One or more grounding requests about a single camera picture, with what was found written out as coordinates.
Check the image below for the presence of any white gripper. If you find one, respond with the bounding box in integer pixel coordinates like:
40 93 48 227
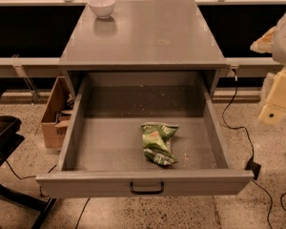
250 27 286 125

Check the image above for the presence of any green jalapeno chip bag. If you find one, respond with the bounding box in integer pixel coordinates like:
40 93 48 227
141 122 178 166

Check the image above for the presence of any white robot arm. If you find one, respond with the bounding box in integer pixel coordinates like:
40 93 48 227
250 13 286 125

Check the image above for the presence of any grey cabinet counter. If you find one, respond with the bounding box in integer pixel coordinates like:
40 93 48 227
59 0 227 95

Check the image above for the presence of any grey open top drawer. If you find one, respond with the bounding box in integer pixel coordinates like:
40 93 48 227
36 72 254 198

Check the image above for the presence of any white ceramic bowl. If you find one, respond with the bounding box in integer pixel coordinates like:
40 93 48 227
88 0 115 18

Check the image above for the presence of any brown cardboard box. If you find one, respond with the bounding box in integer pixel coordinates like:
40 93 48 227
41 76 73 148

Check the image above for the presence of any black power cable right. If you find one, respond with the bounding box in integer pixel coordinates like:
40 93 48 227
221 68 275 229

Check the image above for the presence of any black drawer handle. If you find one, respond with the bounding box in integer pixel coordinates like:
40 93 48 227
130 182 165 196

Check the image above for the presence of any grey wall rail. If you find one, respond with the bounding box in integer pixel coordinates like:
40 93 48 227
0 57 282 78

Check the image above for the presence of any black chair frame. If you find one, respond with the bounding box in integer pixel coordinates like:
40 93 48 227
0 90 56 229

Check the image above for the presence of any black floor cable left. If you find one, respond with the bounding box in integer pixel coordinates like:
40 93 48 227
4 159 58 181

